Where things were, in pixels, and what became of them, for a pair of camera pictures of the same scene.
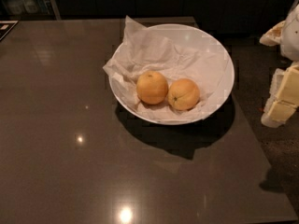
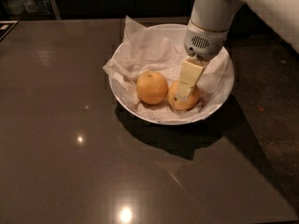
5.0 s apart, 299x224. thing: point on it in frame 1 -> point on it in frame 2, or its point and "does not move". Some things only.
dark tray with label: (6, 26) does not move
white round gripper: (291, 36) -> (202, 44)
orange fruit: (151, 88) does not move
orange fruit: (183, 94) does not move
